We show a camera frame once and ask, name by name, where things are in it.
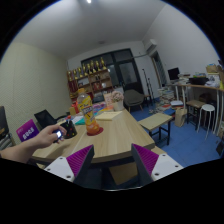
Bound wooden shelf unit with trophies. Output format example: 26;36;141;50
66;57;114;104

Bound beige notepad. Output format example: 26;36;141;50
95;110;124;122

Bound purple sign board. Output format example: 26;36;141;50
15;118;40;143

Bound person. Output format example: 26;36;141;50
0;123;68;164

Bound striped cushioned chair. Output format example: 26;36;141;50
0;105;14;151

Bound black office chair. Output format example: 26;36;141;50
33;109;68;129

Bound pink flowers in white pot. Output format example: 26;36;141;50
110;90;125;112

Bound flat round red coaster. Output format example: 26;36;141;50
86;125;104;137

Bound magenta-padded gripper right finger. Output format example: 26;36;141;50
130;143;184;187

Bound black framed glass door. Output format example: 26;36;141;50
80;48;144;98

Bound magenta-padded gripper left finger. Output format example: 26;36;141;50
43;144;95;188

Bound stack of books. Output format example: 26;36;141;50
157;87;176;111

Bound brown paper bag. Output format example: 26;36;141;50
173;107;188;128

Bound black computer monitor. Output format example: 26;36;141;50
167;67;181;82

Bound low wooden bench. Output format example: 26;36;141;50
137;112;174;146

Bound yellow gift box red ribbon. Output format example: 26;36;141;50
69;103;81;117

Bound grey armchair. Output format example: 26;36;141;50
122;88;145;113

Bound white wall air conditioner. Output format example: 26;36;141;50
143;38;158;54

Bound cluttered wooden side desk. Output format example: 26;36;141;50
164;63;224;134

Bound white round stool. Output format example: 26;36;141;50
196;103;216;140

